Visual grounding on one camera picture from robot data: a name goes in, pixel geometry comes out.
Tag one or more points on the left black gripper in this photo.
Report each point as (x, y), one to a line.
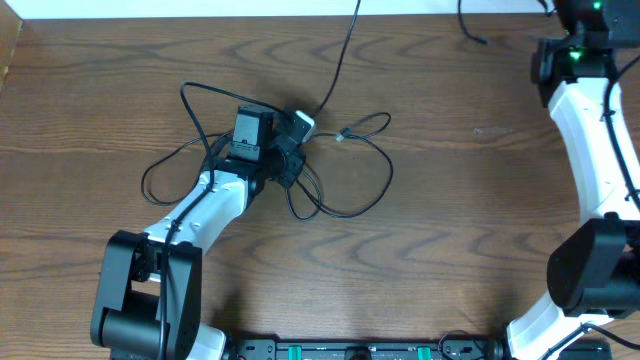
(288, 163)

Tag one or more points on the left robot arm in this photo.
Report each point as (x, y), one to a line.
(148, 302)

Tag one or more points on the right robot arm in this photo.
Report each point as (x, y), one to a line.
(592, 277)

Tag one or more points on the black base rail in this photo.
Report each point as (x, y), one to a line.
(455, 347)

